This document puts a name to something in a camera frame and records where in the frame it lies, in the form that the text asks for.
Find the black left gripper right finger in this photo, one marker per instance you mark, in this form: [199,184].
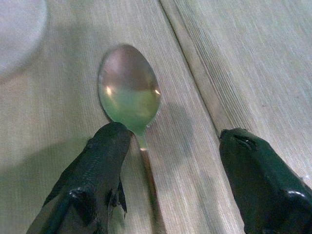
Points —
[263,180]

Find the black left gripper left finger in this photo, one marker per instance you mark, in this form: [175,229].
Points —
[97,168]

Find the silver metal spoon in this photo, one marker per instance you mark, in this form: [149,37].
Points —
[129,92]

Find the white plate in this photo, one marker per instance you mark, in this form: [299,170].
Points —
[17,34]

